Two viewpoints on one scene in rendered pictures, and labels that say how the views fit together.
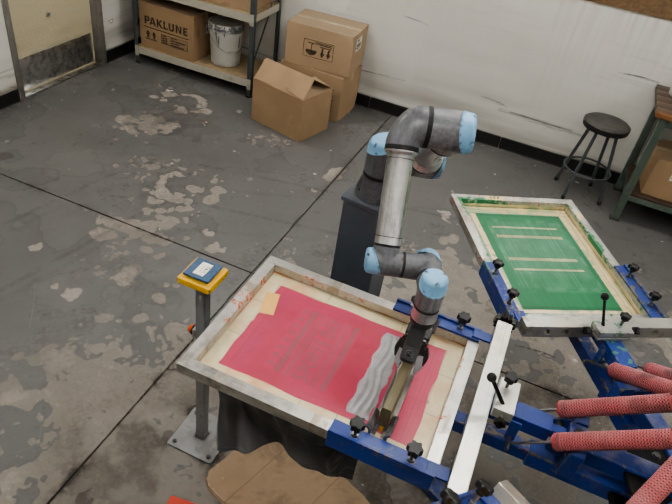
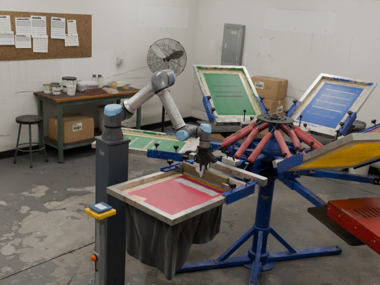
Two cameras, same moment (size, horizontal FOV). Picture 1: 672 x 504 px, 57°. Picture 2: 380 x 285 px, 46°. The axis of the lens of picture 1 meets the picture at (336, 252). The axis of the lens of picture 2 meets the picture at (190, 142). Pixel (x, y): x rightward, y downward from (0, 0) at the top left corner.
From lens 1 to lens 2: 2.41 m
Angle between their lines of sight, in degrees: 61
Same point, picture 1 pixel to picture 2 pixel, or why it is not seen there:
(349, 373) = (193, 191)
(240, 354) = (169, 210)
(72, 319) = not seen: outside the picture
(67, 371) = not seen: outside the picture
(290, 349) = (172, 199)
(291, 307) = (144, 194)
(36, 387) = not seen: outside the picture
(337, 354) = (181, 191)
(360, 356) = (185, 187)
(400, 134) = (163, 82)
